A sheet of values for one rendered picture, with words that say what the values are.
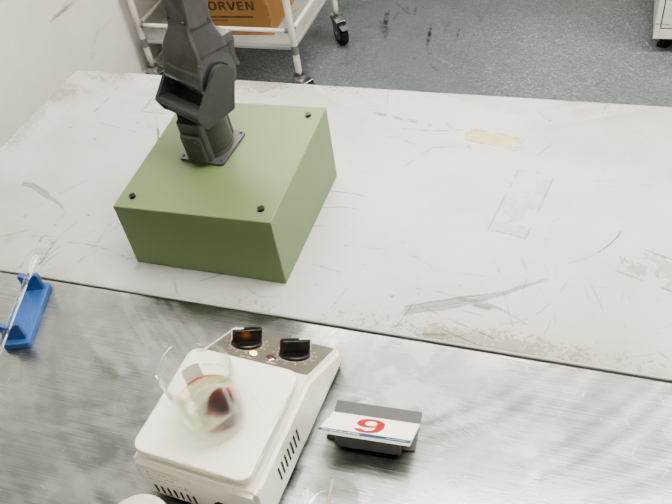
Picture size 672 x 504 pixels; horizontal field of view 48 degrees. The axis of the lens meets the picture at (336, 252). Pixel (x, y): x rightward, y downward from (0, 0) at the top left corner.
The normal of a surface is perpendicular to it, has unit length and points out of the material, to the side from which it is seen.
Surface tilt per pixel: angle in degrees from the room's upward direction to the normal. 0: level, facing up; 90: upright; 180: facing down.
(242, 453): 0
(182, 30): 76
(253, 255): 90
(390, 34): 0
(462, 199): 0
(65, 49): 90
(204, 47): 60
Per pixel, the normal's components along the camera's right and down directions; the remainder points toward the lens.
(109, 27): 0.95, 0.12
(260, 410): -0.13, -0.70
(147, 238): -0.30, 0.70
